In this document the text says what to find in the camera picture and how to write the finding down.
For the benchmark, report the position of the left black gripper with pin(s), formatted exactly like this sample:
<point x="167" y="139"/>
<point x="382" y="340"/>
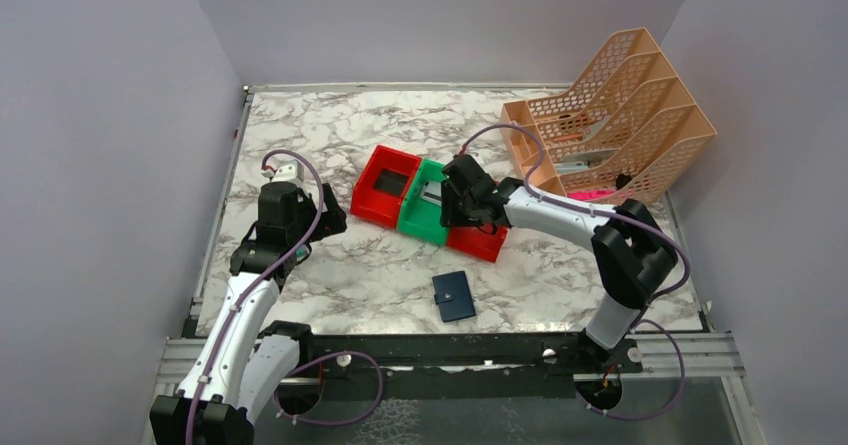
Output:
<point x="331" y="221"/>

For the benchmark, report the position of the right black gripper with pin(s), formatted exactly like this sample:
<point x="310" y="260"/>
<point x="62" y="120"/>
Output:
<point x="449" y="215"/>

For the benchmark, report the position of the navy blue card holder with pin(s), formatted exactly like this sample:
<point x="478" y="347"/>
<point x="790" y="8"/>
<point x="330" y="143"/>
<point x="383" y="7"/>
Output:
<point x="452" y="296"/>

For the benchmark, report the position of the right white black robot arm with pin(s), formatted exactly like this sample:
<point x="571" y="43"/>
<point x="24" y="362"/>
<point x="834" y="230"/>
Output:
<point x="633" y="256"/>

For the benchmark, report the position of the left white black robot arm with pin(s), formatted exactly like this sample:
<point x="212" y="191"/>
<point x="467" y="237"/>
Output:
<point x="237" y="371"/>

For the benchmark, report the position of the silver card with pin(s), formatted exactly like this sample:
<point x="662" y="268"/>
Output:
<point x="431" y="193"/>

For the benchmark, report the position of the red bin with gold card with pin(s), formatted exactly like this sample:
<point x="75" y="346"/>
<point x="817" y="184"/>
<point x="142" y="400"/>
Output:
<point x="484" y="244"/>

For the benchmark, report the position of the red bin with black card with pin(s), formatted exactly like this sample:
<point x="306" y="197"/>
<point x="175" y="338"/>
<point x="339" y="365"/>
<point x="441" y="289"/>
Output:
<point x="376" y="207"/>

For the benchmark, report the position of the black card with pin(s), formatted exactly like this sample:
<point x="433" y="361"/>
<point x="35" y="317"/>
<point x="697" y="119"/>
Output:
<point x="391" y="183"/>

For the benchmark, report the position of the green plastic bin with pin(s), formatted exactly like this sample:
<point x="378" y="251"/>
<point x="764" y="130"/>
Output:
<point x="420" y="219"/>

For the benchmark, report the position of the silver gray item in organizer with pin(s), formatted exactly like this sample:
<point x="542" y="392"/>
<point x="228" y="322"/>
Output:
<point x="582" y="161"/>

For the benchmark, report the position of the black clip in organizer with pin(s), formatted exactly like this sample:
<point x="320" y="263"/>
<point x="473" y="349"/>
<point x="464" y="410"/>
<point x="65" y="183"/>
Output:
<point x="622" y="180"/>

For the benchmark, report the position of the peach plastic file organizer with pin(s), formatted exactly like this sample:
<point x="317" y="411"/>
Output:
<point x="628" y="98"/>

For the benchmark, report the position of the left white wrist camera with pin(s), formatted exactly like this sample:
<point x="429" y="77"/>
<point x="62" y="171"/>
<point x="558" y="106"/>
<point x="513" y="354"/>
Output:
<point x="290" y="171"/>

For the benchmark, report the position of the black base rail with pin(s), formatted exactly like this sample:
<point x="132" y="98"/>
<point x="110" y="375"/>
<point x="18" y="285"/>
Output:
<point x="450" y="366"/>

